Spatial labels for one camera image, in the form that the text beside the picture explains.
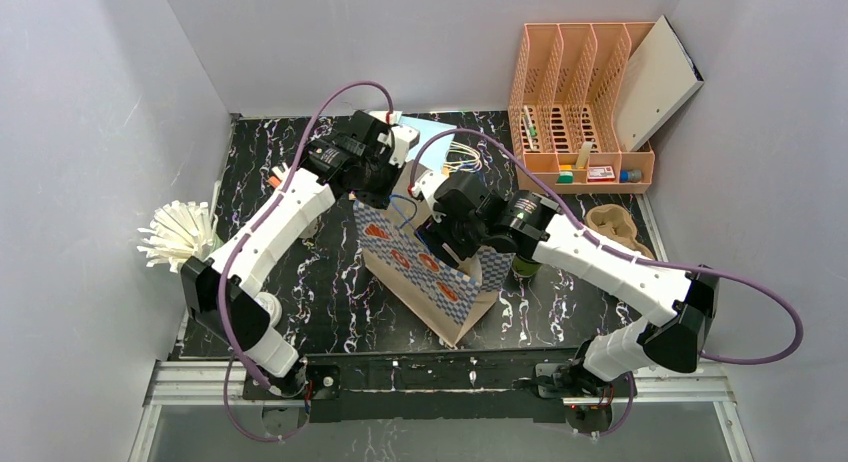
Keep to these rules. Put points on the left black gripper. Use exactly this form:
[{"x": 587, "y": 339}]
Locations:
[{"x": 371, "y": 190}]

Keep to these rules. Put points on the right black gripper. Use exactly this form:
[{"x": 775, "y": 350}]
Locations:
[{"x": 444, "y": 240}]

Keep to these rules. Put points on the green cup with black lid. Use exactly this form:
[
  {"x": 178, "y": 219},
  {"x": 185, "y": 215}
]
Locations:
[{"x": 524, "y": 267}]

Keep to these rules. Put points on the blue checkered paper bag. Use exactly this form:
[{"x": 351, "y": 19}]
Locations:
[{"x": 450, "y": 301}]

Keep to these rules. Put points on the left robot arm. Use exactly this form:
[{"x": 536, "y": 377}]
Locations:
[{"x": 220, "y": 291}]

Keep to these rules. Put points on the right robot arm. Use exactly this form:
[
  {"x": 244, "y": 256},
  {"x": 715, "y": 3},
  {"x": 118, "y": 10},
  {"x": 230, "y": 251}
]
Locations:
[{"x": 675, "y": 307}]

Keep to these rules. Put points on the light blue envelope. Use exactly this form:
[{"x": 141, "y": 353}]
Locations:
[{"x": 436, "y": 155}]

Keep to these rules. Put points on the white staple remover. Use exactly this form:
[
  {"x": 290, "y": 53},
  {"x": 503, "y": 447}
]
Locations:
[{"x": 280, "y": 172}]

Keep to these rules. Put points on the green eraser block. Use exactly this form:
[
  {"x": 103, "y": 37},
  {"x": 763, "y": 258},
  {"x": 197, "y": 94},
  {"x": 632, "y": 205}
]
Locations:
[{"x": 565, "y": 177}]

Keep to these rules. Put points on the red white small box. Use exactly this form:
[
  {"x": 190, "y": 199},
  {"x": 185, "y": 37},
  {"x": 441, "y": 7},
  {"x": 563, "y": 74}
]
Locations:
[{"x": 599, "y": 174}]

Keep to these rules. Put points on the peach desk file organizer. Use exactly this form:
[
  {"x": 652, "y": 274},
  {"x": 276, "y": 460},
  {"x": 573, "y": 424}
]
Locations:
[{"x": 562, "y": 102}]

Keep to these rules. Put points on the green cup of straws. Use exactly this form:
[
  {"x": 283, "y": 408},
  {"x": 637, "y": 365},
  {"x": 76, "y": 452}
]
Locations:
[{"x": 177, "y": 232}]

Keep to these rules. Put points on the white board binder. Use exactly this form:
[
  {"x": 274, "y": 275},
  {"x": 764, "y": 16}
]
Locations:
[{"x": 659, "y": 78}]

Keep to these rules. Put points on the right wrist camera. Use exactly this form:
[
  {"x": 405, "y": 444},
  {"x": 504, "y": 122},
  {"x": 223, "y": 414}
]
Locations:
[{"x": 424, "y": 190}]

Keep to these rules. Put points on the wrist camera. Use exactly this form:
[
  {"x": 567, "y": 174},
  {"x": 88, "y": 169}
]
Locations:
[
  {"x": 395, "y": 143},
  {"x": 424, "y": 190}
]

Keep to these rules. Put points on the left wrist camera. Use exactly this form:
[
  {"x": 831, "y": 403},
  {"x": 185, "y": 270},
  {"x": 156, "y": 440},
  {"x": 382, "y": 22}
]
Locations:
[{"x": 395, "y": 143}]

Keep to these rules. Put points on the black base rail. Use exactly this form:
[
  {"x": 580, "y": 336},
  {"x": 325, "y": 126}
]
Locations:
[{"x": 466, "y": 384}]

